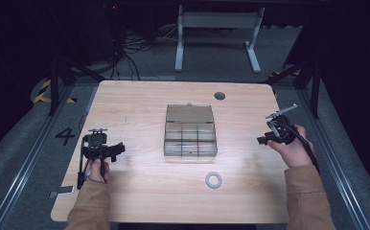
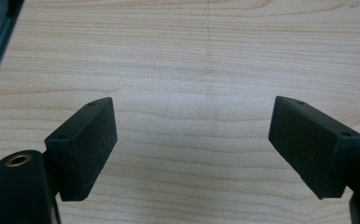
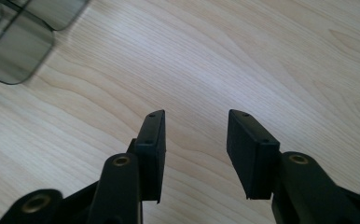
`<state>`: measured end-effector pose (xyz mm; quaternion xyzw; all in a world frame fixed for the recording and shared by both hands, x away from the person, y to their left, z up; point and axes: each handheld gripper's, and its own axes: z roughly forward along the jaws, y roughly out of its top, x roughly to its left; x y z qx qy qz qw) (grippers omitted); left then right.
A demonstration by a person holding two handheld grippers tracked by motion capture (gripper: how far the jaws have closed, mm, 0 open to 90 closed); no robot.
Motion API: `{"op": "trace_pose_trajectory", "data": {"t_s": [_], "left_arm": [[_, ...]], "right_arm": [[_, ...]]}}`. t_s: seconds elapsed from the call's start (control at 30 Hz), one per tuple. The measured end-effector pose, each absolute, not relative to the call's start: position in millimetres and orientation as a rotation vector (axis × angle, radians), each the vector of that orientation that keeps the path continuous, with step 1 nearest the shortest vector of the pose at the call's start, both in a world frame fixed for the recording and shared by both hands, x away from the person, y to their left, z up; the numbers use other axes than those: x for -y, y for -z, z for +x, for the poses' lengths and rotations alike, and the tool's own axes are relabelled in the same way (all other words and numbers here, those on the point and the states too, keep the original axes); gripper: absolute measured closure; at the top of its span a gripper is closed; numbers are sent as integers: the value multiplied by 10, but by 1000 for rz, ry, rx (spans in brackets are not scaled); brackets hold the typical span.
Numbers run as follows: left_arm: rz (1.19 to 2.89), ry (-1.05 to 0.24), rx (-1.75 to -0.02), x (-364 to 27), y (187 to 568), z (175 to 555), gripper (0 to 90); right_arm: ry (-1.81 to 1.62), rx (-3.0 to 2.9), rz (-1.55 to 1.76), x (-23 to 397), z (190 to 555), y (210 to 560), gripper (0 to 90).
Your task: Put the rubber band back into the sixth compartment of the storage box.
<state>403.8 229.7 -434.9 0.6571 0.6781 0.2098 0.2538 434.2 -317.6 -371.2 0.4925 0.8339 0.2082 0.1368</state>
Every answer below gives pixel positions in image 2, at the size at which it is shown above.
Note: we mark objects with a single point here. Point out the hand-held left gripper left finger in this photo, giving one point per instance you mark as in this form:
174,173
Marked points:
83,149

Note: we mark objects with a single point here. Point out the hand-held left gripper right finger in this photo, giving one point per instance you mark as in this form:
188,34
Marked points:
311,146

